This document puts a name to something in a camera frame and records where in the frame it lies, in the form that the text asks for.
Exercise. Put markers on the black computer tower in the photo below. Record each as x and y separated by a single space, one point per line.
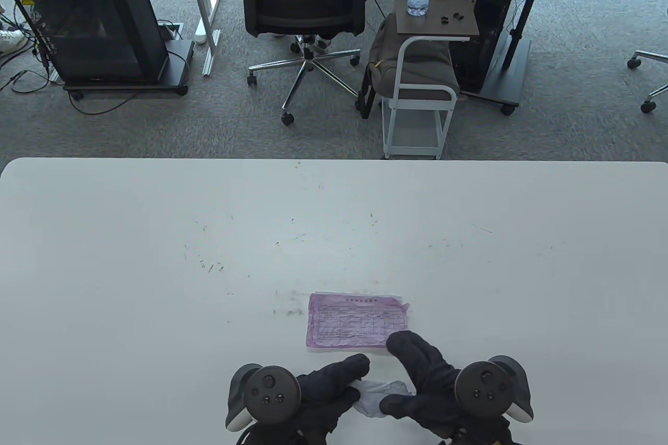
496 7

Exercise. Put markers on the black wheeled platform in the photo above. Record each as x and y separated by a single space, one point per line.
177 56

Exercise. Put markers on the chrome chair base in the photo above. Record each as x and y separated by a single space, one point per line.
655 93

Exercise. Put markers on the black glass computer case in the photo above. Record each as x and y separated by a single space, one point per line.
88 22

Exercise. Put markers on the brown side table white frame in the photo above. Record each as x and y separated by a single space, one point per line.
454 27

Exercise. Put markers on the grey fabric bag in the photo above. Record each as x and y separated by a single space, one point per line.
383 56

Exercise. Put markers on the white paper invoice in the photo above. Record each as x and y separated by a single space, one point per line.
378 395

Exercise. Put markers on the white power strip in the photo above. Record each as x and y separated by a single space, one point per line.
10 41

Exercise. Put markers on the pink paper invoice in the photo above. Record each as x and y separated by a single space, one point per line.
355 320

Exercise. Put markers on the black standing desk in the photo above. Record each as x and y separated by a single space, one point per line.
514 80

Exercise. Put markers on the person's left hand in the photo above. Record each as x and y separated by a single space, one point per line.
329 382

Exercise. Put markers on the person's right hand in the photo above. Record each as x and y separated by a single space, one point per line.
422 367

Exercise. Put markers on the floor socket box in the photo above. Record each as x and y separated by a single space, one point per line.
169 31

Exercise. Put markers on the black and grey hand controller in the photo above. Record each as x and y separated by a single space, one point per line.
485 385
271 393

